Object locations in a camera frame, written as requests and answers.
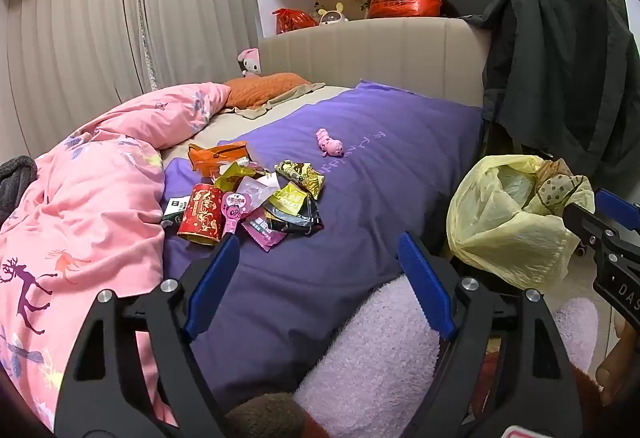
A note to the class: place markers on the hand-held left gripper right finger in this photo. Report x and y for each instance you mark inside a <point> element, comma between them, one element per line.
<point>425,288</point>

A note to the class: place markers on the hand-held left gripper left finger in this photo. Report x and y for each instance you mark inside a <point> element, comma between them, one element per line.
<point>212,288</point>

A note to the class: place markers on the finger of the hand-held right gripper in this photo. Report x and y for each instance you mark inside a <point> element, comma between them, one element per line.
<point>587,223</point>
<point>617,205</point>

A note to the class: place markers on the red gold snack wrapper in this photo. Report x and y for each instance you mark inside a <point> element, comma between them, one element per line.
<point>202,218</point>

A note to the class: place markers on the yellow plastic bag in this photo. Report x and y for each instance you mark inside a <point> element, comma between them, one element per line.
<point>500,228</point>

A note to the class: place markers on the person's right forearm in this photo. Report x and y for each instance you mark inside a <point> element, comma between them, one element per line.
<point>590,390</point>

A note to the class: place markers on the person's right hand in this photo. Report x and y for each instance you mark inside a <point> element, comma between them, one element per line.
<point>617,368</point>

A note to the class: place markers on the person's right leg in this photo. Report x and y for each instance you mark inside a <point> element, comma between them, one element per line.
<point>575,323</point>

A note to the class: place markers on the person's leg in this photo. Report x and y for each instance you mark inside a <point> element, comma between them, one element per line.
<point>370,368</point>
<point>575,323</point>

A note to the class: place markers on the purple blanket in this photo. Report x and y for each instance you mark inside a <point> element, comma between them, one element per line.
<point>350,228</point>

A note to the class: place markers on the person's left leg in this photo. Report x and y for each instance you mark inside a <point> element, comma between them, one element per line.
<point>370,368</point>

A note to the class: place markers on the black yellow snack wrapper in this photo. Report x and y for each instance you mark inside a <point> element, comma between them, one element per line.
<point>295,213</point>

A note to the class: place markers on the olive yellow wrapper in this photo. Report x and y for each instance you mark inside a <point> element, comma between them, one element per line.
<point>227,175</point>

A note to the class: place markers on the orange snack wrapper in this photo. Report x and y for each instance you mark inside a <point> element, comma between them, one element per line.
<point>217,156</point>

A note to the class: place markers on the brown fuzzy sweater hem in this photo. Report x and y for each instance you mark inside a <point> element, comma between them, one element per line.
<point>265,418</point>

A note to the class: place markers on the gold crumpled foil wrapper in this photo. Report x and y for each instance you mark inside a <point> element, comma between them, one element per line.
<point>302,175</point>

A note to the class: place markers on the dark green jacket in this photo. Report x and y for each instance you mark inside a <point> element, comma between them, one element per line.
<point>560,68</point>

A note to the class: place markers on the pink patterned duvet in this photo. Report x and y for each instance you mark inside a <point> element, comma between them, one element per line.
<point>75,228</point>

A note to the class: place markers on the beige bed sheet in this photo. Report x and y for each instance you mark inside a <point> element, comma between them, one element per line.
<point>225,128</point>

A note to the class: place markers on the pink caterpillar toy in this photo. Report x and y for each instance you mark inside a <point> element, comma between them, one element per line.
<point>330,144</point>

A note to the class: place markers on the orange pillow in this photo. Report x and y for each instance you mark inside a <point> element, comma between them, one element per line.
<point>260,88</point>

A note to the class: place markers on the beige crumpled cloth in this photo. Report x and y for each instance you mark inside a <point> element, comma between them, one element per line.
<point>295,93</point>

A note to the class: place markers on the grey fuzzy blanket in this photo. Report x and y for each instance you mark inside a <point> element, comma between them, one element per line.
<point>15,178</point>

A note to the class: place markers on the pink plush toy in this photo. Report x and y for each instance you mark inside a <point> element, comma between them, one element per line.
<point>248,61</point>

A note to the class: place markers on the beige upholstered headboard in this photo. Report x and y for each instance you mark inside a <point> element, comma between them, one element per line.
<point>375,53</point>

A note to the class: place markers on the beige curtain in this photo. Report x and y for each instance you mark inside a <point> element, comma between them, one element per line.
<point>100,43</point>

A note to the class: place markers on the small red plastic bag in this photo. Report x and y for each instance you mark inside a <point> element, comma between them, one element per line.
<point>292,21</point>

